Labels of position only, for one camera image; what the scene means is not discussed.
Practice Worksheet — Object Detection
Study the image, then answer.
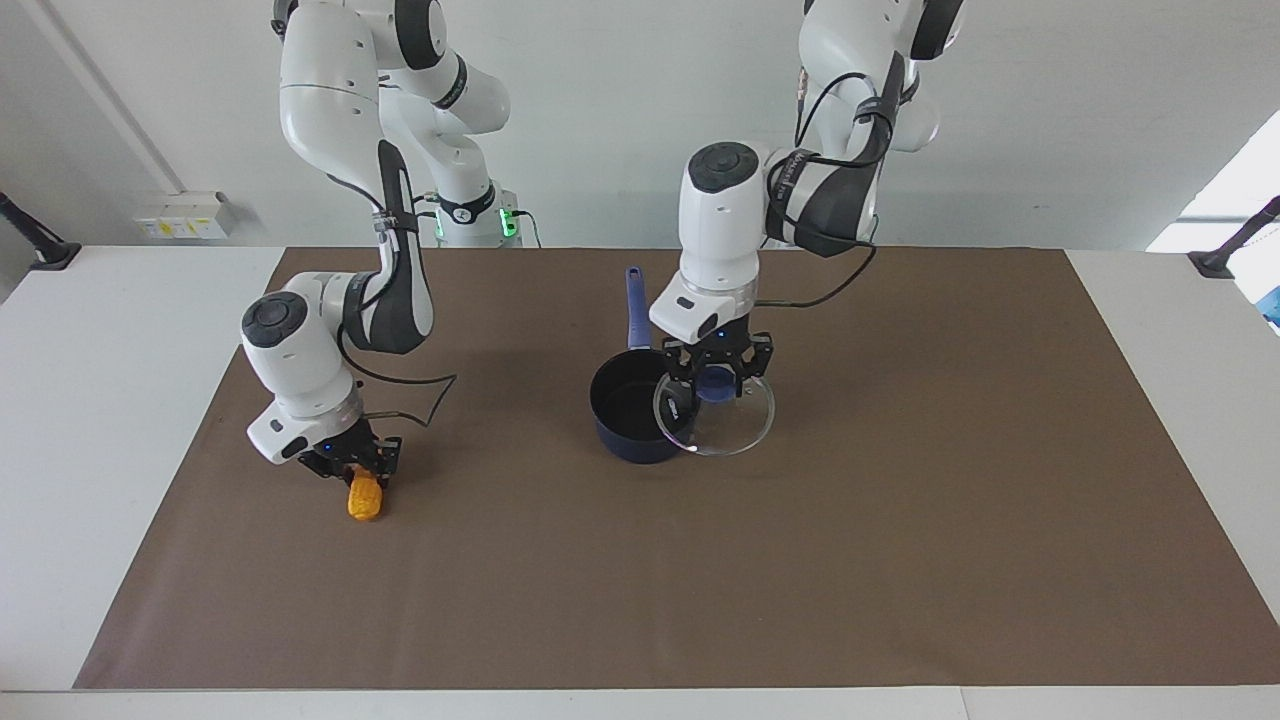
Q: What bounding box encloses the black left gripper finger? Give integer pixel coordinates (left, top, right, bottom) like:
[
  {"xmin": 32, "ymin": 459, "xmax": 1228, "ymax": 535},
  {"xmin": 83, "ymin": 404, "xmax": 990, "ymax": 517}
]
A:
[
  {"xmin": 661, "ymin": 339, "xmax": 702, "ymax": 402},
  {"xmin": 731, "ymin": 334, "xmax": 776, "ymax": 400}
]

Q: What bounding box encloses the yellow toy corn cob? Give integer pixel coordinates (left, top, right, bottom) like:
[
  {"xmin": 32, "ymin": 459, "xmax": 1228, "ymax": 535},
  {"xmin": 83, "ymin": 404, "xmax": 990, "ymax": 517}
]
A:
[{"xmin": 347, "ymin": 472, "xmax": 386, "ymax": 523}]

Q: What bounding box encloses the glass lid with blue knob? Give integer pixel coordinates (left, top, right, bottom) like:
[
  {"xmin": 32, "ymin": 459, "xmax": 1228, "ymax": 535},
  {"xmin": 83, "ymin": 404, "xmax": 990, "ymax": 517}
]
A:
[{"xmin": 652, "ymin": 368, "xmax": 777, "ymax": 458}]

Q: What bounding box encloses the dark blue saucepan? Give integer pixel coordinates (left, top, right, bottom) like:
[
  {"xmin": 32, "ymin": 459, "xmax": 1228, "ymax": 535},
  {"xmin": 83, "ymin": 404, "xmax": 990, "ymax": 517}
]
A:
[{"xmin": 588, "ymin": 265, "xmax": 701, "ymax": 466}]

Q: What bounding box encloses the brown table mat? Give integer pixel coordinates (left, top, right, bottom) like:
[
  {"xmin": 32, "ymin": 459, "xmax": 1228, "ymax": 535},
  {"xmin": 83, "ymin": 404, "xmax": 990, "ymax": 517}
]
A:
[{"xmin": 73, "ymin": 247, "xmax": 1280, "ymax": 691}]

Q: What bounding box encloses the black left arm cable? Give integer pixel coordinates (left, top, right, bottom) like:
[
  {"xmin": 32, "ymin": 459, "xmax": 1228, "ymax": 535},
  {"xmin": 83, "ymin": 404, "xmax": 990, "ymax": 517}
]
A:
[{"xmin": 752, "ymin": 55, "xmax": 906, "ymax": 309}]

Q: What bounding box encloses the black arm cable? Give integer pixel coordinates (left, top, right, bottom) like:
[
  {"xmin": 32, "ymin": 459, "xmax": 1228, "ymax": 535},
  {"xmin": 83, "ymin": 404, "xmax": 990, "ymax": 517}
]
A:
[
  {"xmin": 752, "ymin": 55, "xmax": 906, "ymax": 309},
  {"xmin": 335, "ymin": 320, "xmax": 459, "ymax": 426}
]

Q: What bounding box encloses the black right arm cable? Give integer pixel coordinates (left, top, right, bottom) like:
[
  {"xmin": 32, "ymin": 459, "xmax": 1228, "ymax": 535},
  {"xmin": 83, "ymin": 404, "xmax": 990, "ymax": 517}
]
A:
[{"xmin": 335, "ymin": 320, "xmax": 459, "ymax": 426}]

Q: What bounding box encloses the white wall socket box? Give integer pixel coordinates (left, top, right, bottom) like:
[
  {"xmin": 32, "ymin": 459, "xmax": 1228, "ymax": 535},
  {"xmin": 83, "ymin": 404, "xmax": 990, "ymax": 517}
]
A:
[{"xmin": 133, "ymin": 192, "xmax": 237, "ymax": 241}]

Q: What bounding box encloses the black camera stand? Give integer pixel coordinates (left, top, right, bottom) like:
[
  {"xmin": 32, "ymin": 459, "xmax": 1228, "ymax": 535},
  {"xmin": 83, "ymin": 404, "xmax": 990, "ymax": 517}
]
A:
[
  {"xmin": 0, "ymin": 190, "xmax": 83, "ymax": 271},
  {"xmin": 1188, "ymin": 195, "xmax": 1280, "ymax": 279}
]

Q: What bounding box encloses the white wall cable duct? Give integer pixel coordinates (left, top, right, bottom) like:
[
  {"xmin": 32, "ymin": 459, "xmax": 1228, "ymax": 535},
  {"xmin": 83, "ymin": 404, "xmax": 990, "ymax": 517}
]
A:
[{"xmin": 18, "ymin": 0, "xmax": 193, "ymax": 197}]

